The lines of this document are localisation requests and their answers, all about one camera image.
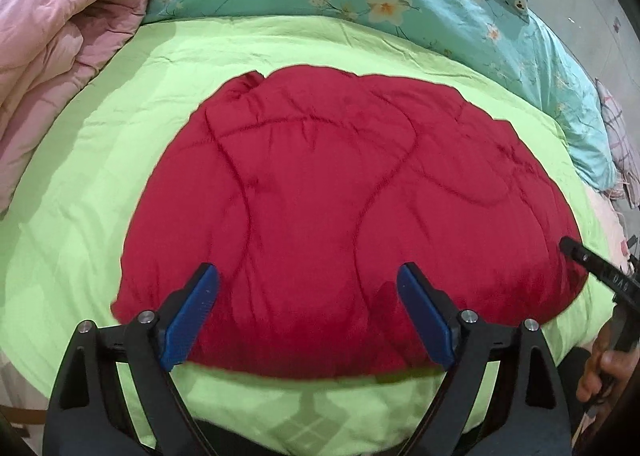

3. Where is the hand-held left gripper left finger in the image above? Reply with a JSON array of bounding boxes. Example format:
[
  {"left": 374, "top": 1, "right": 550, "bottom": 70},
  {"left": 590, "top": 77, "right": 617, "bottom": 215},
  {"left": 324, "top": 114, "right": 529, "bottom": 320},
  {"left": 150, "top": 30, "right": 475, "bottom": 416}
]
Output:
[{"left": 42, "top": 263, "right": 221, "bottom": 456}]

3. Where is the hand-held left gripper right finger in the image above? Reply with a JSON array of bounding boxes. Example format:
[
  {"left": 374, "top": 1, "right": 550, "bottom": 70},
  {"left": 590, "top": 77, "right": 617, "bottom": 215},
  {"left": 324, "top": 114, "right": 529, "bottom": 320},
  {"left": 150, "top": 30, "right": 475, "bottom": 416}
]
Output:
[{"left": 396, "top": 262, "right": 573, "bottom": 456}]

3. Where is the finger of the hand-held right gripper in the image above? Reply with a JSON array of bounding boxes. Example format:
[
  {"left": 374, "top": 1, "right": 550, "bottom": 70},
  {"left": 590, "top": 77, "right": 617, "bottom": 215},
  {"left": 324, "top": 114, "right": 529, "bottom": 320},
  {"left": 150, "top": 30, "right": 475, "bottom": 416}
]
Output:
[{"left": 559, "top": 236, "right": 640, "bottom": 304}]

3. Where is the red quilted jacket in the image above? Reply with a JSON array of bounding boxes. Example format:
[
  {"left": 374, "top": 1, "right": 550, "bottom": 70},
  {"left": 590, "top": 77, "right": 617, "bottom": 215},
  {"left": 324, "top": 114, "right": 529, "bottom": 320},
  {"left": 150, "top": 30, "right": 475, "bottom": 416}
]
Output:
[{"left": 110, "top": 64, "right": 590, "bottom": 381}]

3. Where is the person's right hand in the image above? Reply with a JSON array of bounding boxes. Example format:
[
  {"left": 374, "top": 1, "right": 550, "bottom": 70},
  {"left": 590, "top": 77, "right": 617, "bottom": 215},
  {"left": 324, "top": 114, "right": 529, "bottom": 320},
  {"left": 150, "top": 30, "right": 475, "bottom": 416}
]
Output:
[{"left": 575, "top": 321, "right": 640, "bottom": 405}]

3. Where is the pale pink mattress sheet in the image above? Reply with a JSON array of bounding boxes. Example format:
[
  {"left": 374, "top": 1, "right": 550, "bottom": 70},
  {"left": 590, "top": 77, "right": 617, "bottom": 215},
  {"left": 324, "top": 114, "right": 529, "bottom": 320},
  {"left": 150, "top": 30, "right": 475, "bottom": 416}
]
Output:
[{"left": 585, "top": 188, "right": 628, "bottom": 257}]

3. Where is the pink plaid cloth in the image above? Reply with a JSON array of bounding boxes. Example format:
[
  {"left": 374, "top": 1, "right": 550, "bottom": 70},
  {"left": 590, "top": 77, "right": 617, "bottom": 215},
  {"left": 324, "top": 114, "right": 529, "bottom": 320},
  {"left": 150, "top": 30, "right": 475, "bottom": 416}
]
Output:
[{"left": 595, "top": 78, "right": 640, "bottom": 209}]

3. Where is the green bed blanket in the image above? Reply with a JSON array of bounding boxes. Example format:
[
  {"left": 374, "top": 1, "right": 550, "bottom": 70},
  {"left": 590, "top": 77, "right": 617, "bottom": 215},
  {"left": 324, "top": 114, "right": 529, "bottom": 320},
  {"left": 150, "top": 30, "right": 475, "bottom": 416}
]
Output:
[{"left": 0, "top": 14, "right": 626, "bottom": 456}]

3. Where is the pink quilt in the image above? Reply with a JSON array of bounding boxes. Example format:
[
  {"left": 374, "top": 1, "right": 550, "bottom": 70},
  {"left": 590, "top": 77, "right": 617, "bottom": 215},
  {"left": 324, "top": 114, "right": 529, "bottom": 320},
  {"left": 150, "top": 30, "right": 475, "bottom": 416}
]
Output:
[{"left": 0, "top": 0, "right": 153, "bottom": 214}]

